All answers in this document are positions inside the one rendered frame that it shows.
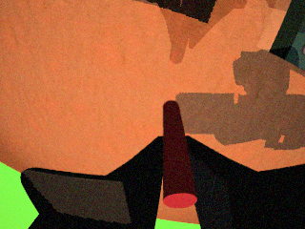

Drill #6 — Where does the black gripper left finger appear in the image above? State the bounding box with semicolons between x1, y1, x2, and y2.
20;136;163;229

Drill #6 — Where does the red peg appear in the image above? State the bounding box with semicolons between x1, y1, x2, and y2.
163;100;197;209

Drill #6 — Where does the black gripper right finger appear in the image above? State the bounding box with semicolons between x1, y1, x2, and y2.
186;135;305;229

